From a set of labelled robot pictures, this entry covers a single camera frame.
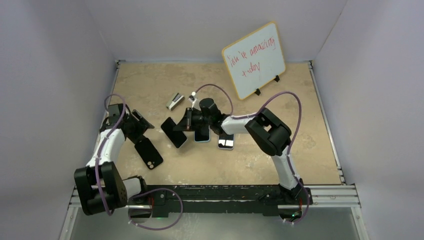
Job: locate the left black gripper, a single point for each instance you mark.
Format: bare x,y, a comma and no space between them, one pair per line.
141,127

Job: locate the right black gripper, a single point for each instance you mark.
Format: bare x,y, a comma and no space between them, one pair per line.
182,126

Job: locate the black phone with grey edge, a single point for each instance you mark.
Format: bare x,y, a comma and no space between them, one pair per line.
178,138

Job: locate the light blue phone case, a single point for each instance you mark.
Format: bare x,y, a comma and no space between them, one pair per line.
202,140

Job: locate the black phone case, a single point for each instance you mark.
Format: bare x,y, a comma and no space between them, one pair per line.
148,153

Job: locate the lavender phone case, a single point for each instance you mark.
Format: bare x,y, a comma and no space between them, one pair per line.
226,147

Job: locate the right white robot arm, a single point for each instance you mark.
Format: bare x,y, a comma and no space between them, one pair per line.
270,133

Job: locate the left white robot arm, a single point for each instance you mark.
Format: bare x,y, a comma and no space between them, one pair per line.
99,184

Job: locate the white green stapler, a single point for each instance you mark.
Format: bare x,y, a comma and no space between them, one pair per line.
175,100

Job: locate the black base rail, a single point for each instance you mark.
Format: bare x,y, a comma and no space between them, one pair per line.
266,199

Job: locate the white board with yellow frame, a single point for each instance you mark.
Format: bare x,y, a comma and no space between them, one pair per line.
255,60

